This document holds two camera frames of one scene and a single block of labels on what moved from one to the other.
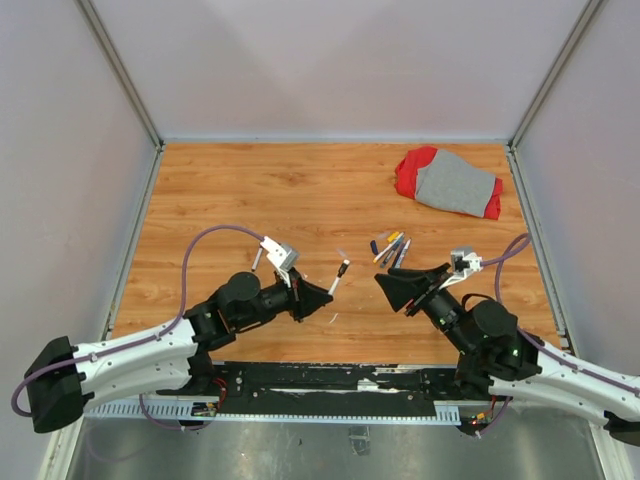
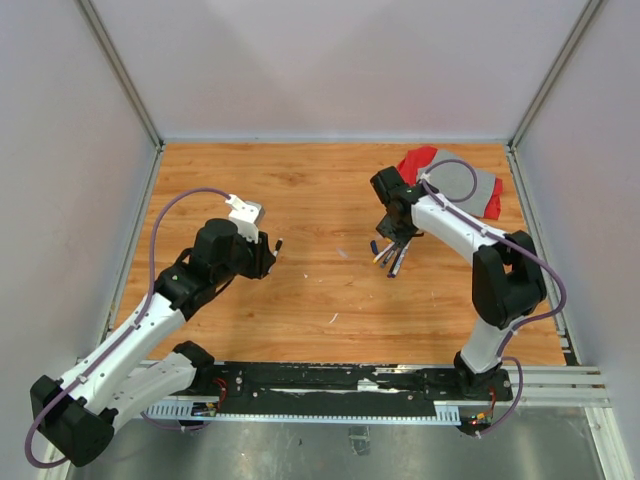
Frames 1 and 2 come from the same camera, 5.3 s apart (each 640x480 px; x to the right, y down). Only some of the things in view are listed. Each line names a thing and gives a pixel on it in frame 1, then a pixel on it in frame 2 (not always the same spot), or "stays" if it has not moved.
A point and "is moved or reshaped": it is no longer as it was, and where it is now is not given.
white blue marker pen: [402, 255] stays
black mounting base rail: [307, 389] stays
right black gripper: [399, 290] to [386, 231]
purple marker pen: [398, 255] stays
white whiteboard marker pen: [340, 274] is moved or reshaped
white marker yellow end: [389, 246] stays
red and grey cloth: [449, 180] stays
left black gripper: [304, 297] to [262, 255]
